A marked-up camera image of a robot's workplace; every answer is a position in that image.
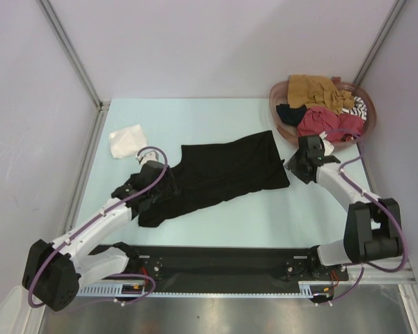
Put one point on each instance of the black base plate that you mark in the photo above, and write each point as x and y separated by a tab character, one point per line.
215	270

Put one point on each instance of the pink laundry basket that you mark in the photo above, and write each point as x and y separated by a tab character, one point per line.
278	95

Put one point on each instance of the right grey cable duct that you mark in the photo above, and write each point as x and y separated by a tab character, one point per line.
317	288

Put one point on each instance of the left grey cable duct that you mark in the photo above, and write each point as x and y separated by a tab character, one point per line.
113	290

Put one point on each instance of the red tank top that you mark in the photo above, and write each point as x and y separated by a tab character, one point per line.
339	128

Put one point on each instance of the aluminium frame rail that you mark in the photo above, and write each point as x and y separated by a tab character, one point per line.
374	276

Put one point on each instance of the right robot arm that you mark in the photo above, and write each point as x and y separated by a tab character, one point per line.
373	233

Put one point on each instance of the mustard tank top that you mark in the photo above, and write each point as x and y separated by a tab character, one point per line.
311	91

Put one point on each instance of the white tank top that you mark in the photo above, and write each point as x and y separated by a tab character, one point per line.
127	142

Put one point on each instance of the striped tank top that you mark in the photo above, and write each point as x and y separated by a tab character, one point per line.
359	109

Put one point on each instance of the grey cable duct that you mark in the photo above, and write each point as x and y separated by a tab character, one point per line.
113	290
317	288

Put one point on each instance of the black tank top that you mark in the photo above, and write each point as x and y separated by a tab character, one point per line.
213	173

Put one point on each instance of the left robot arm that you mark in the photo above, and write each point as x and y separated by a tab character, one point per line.
55	271

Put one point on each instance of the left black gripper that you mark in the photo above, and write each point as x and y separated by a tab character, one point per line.
168	179

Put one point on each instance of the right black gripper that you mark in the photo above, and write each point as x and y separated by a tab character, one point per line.
297	167

